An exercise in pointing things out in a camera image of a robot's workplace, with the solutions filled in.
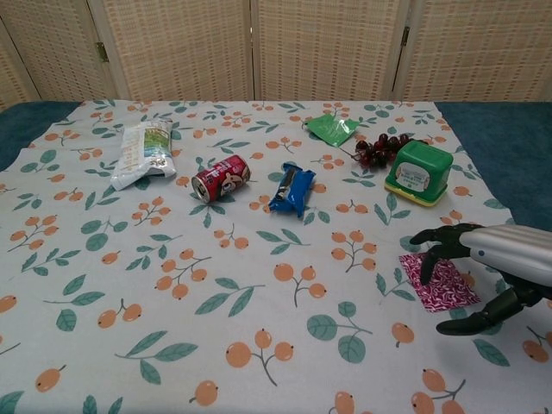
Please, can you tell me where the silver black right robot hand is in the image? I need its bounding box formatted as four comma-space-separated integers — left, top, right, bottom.
409, 223, 552, 336

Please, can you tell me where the pink patterned packet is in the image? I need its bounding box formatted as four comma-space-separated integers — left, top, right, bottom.
398, 253, 481, 312

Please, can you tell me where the green plastic box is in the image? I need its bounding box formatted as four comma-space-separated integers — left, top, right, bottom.
383, 140, 454, 209

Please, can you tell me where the dark red grape bunch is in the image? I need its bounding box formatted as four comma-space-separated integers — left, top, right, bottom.
342, 132, 430, 167

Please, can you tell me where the green foil packet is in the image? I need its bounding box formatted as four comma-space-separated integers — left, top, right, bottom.
304, 114, 361, 147

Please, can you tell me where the blue cookie packet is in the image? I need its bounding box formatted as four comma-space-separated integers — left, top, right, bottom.
267, 162, 318, 218

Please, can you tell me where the floral orange berry tablecloth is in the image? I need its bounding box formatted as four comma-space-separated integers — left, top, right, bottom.
0, 99, 552, 414

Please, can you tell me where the red soda can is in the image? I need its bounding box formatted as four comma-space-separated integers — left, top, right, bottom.
191, 154, 252, 204

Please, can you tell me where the white crumpled snack bag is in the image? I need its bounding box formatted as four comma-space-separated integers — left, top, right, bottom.
110, 119, 177, 191

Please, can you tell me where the woven bamboo folding screen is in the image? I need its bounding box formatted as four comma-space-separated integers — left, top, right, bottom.
0, 0, 552, 113

